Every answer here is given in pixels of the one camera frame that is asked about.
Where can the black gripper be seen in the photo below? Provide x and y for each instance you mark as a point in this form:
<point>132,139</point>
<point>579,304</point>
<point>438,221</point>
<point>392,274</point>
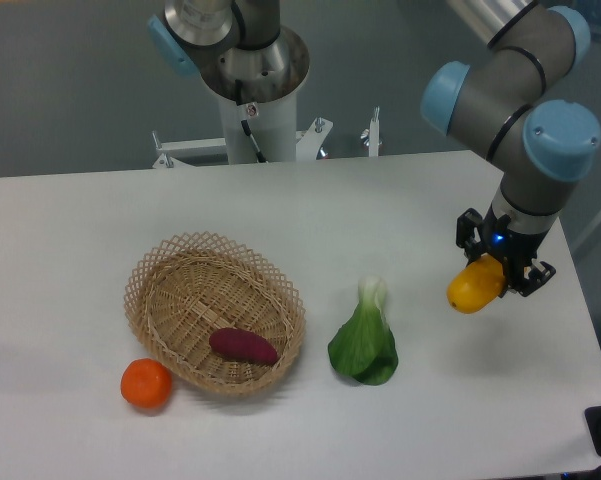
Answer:
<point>517,252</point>

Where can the woven wicker basket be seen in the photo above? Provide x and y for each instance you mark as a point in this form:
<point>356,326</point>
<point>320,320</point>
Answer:
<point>192,285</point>

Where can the orange tangerine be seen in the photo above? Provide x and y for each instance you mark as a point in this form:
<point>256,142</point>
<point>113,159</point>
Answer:
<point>146,384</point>

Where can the yellow mango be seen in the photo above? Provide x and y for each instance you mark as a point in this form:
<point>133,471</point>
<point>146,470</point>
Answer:
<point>477,285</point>

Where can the purple sweet potato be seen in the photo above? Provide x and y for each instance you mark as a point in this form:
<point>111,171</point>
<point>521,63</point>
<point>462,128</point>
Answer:
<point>242,345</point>

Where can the green bok choy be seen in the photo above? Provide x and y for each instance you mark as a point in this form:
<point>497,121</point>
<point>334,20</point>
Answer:
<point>364,347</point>

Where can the white metal mounting frame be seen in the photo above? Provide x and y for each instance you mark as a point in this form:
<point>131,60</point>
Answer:
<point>251,135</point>

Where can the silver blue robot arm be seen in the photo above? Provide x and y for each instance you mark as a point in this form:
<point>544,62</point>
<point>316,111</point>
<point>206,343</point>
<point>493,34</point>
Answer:
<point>542,147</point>

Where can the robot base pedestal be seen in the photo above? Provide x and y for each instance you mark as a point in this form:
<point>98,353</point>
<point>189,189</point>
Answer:
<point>240,49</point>

